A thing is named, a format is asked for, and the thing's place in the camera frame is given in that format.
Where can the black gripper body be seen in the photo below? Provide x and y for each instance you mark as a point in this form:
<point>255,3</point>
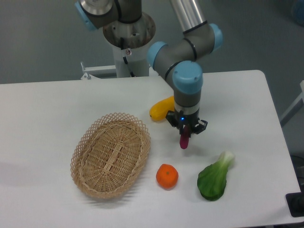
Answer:
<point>192,120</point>

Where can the purple sweet potato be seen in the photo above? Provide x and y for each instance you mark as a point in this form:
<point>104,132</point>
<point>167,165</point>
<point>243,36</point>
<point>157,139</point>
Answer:
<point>184,141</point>

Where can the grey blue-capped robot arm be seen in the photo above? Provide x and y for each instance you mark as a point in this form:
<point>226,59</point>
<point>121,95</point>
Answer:
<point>177,64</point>

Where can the yellow mango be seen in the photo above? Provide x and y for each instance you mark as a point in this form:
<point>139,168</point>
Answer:
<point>159,110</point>

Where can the orange tangerine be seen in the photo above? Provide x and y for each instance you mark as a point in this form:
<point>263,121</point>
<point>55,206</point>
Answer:
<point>167,176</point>

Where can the green bok choy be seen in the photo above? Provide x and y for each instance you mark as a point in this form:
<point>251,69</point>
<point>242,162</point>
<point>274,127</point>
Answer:
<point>212,180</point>

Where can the woven wicker basket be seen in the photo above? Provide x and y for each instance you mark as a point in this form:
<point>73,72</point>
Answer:
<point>110,156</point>

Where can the white table leg right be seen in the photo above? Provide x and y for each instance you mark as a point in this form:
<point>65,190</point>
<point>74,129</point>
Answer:
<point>293,108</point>

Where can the black device at table edge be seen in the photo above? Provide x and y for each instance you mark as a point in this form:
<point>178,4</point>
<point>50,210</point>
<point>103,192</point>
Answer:
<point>295,203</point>

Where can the blue object top right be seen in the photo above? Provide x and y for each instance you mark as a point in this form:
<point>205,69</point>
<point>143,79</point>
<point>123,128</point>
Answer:
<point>297,11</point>

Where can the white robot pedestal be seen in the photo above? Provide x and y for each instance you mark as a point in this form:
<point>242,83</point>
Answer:
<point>130,44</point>

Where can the white metal frame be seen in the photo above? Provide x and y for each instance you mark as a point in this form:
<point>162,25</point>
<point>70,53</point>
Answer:
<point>101,72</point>

